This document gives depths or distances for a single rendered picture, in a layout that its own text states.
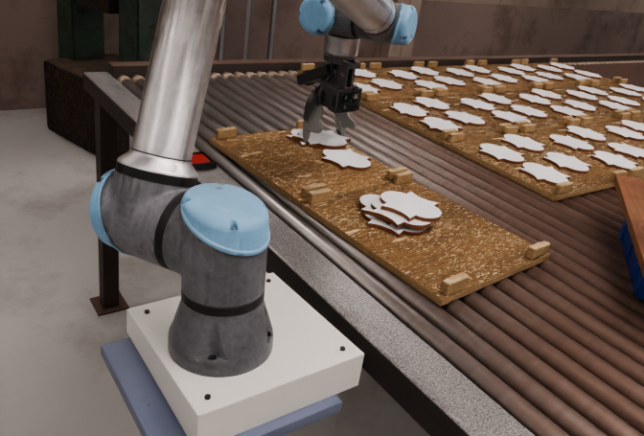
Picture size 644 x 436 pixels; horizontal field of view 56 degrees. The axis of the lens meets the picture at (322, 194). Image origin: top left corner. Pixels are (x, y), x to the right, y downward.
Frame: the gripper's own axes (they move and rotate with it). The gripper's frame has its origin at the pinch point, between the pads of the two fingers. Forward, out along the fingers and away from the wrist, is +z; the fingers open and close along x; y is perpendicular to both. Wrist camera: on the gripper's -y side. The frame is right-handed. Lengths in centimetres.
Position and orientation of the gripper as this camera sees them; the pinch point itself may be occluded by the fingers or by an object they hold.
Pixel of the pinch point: (322, 136)
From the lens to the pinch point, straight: 142.4
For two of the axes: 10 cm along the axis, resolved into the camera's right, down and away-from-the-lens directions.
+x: 7.8, -1.7, 6.0
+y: 6.1, 4.2, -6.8
